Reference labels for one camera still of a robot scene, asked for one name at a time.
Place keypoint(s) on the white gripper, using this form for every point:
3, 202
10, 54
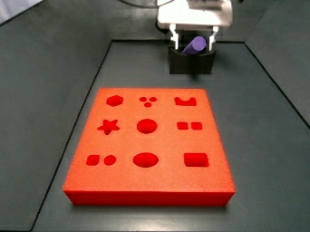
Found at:
194, 15

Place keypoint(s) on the purple cylinder peg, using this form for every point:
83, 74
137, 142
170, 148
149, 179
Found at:
195, 46

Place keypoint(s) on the orange foam shape board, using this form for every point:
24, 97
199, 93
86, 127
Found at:
150, 151

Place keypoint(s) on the dark grey cradle block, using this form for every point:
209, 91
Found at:
190, 64

